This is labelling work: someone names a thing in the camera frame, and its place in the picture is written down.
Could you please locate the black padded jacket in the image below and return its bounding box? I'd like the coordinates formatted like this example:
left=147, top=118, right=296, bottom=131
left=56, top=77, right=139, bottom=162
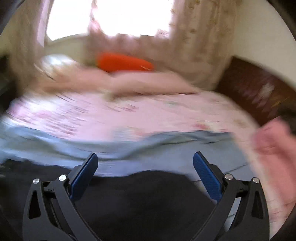
left=1, top=160, right=215, bottom=240

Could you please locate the floral pillow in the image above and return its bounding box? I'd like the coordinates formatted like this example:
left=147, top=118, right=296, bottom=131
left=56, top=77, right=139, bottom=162
left=34, top=54, right=80, bottom=79

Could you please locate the orange carrot plush pillow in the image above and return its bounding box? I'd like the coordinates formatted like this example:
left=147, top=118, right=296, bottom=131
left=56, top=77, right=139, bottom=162
left=96, top=52, right=154, bottom=73

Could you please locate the light blue plaid sheet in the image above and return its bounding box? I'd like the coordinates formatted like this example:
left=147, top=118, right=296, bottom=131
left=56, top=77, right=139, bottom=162
left=0, top=120, right=258, bottom=223

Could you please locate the pink fluffy blanket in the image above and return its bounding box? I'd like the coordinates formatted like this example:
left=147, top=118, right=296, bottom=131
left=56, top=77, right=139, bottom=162
left=252, top=116, right=296, bottom=209

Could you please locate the pink floral bed cover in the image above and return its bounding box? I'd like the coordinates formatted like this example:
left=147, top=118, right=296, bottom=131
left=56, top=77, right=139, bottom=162
left=1, top=91, right=285, bottom=235

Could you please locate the beige patterned curtain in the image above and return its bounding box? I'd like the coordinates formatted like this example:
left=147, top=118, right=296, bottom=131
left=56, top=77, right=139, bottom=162
left=2, top=1, right=239, bottom=90

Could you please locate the dark wooden headboard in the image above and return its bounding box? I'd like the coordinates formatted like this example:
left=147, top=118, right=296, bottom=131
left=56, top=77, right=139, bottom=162
left=215, top=56, right=295, bottom=126

